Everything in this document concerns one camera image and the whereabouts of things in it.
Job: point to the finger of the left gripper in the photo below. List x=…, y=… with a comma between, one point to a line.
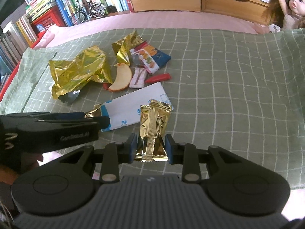
x=69, y=115
x=78, y=123

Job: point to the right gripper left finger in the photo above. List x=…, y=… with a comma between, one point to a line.
x=114, y=154

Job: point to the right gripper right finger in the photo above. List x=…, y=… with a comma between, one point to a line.
x=188, y=156

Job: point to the gold snack packet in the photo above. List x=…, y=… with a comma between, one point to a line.
x=154, y=119

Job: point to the apple slice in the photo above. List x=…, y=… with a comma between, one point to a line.
x=123, y=78

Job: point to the stack of books at left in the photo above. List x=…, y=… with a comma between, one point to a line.
x=17, y=34

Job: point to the white blue envelope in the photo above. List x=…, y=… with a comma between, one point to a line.
x=125, y=110

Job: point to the large crumpled gold wrapper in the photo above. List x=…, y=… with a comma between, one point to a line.
x=71, y=75

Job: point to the pink striped candy wrapper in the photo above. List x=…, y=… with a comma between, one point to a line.
x=138, y=79

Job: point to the red wrapper piece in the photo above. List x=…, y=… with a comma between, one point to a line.
x=158, y=78

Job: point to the small crumpled gold wrapper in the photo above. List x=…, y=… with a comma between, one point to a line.
x=123, y=46

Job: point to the colourful snack packet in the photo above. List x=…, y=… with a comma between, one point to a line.
x=146, y=56

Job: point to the green checked cloth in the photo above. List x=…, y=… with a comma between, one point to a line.
x=243, y=92

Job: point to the red plastic crate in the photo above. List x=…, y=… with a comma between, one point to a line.
x=49, y=18

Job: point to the miniature black bicycle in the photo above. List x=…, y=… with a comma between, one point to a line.
x=87, y=11

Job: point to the pink tablecloth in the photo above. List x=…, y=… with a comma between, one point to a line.
x=56, y=35

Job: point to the wooden drawer shelf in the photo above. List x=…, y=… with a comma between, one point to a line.
x=248, y=10

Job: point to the doll with brown hair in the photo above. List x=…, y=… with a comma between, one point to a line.
x=287, y=15

